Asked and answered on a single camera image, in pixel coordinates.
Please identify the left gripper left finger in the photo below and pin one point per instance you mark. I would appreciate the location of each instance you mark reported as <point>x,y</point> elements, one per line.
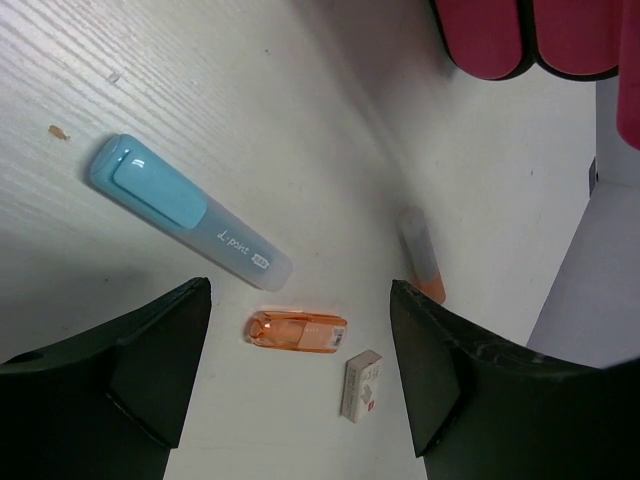
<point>110,402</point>

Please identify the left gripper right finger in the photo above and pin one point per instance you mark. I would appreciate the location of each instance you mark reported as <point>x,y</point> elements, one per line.
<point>483,407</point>

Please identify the white eraser box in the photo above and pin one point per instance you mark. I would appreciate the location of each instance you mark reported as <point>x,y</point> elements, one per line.
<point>360,387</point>

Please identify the black pink drawer cabinet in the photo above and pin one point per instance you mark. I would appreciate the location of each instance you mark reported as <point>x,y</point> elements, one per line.
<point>575,40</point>

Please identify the orange highlighter pen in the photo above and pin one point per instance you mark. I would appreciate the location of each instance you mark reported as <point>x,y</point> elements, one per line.
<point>418,245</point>

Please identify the light blue highlighter pen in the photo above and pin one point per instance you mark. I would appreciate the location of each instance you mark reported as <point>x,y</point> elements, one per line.
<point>131,174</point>

